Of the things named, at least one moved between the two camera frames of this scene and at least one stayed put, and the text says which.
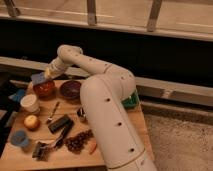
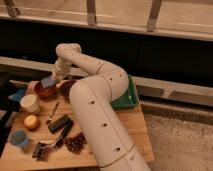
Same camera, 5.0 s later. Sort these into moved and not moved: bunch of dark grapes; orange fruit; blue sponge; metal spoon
Moved: blue sponge
Not moved: bunch of dark grapes; metal spoon; orange fruit
